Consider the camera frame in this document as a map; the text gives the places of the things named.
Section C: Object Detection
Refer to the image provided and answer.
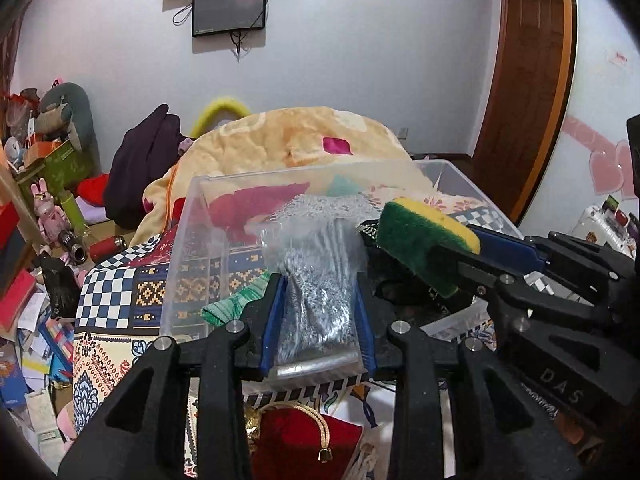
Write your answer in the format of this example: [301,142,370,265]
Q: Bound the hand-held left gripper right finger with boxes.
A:
[352,272,587,480]

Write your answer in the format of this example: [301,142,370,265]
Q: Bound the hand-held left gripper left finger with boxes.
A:
[57,271,290,480]

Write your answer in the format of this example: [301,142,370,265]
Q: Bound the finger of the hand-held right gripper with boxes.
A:
[430,243,538,335]
[467,224,618,293]

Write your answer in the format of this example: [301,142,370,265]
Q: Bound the bagged steel wool scourer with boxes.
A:
[249,194,370,380]

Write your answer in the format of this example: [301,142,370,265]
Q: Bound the yellow green sponge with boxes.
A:
[376,197,482,297]

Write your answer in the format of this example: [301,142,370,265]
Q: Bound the clear plastic bin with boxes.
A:
[160,159,524,352]

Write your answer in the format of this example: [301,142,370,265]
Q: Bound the green striped cloth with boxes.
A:
[202,270,272,327]

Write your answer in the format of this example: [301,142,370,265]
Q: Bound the white suitcase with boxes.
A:
[570,203,640,257]

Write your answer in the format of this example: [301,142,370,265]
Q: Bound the red velvet pouch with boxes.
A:
[244,402,365,480]

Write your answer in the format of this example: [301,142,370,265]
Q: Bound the patterned bed sheet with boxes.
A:
[72,195,556,480]

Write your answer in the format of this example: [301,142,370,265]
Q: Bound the wooden door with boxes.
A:
[472,0,577,226]

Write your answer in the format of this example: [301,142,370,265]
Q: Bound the orange fleece blanket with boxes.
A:
[131,106,437,251]

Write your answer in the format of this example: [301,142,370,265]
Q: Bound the red thermos bottle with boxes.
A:
[88,236,126,264]

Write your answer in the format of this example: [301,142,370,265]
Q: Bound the dark purple garment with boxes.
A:
[104,104,184,234]

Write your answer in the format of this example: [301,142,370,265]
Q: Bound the red cloth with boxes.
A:
[76,172,111,207]

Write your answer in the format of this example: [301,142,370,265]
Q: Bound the yellow fuzzy hoop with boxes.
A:
[191,97,254,139]

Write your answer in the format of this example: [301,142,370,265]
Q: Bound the green tube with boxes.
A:
[60,190,86,234]

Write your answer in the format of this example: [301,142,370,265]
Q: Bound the pile of papers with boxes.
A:
[0,270,77,443]

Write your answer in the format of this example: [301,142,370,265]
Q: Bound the pink bunny toy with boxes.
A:
[30,180,69,250]

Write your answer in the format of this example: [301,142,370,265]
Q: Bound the green cardboard box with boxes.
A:
[14,139,92,207]

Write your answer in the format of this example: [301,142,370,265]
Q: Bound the grey plush toy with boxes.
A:
[37,82,96,154]

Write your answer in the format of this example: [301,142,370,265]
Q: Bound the pink heart wall stickers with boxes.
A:
[565,115,640,196]

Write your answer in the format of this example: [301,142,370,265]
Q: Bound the black camera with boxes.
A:
[56,229,92,267]

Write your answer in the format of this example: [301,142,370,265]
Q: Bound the black monitor cable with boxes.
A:
[229,30,252,63]

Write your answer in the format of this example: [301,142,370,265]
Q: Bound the small wall monitor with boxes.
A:
[192,0,268,39]

